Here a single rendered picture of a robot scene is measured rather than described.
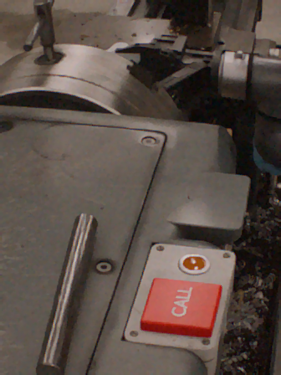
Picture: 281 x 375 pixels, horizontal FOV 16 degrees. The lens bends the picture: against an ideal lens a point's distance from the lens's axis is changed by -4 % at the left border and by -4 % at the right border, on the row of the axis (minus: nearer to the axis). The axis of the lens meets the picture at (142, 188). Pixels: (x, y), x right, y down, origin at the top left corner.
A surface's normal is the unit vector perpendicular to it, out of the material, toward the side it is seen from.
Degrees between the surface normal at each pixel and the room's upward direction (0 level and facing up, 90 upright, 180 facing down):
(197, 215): 0
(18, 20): 0
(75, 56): 6
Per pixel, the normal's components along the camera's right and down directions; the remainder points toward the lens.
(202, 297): 0.00, -0.82
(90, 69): 0.25, -0.76
